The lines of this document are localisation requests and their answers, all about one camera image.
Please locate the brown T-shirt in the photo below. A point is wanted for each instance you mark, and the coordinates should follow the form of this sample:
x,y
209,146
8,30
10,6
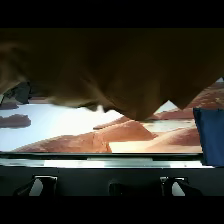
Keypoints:
x,y
133,66

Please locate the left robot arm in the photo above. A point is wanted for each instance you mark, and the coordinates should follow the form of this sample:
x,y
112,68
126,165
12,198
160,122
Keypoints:
x,y
22,93

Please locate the blue garment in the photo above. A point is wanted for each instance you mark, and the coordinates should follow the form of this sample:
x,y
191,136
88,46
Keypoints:
x,y
210,136

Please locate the silver frame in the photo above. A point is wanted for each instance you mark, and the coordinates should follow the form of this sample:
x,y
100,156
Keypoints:
x,y
100,163

